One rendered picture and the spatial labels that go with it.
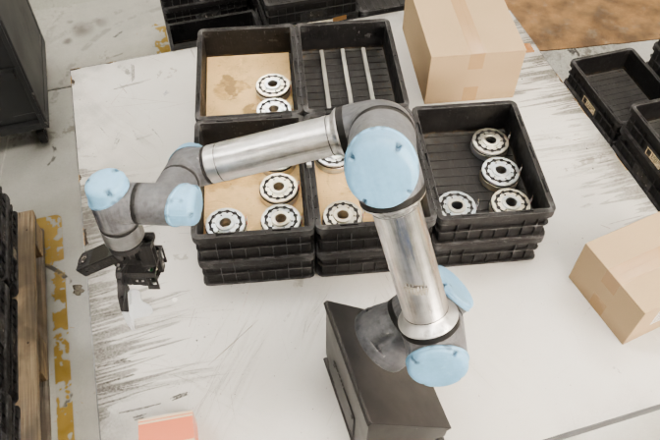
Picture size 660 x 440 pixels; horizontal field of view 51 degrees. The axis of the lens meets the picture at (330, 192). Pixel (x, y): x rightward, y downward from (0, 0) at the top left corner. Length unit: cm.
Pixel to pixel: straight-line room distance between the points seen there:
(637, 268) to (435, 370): 70
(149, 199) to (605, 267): 112
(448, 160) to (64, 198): 174
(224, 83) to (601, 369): 133
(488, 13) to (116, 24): 217
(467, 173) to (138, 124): 104
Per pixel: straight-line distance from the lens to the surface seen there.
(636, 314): 181
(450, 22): 232
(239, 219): 179
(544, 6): 405
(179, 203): 121
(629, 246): 189
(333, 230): 168
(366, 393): 142
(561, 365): 184
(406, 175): 108
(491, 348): 181
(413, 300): 125
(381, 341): 149
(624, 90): 323
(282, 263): 180
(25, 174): 327
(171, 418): 165
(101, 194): 123
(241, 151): 128
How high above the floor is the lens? 229
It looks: 51 degrees down
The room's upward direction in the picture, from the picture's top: straight up
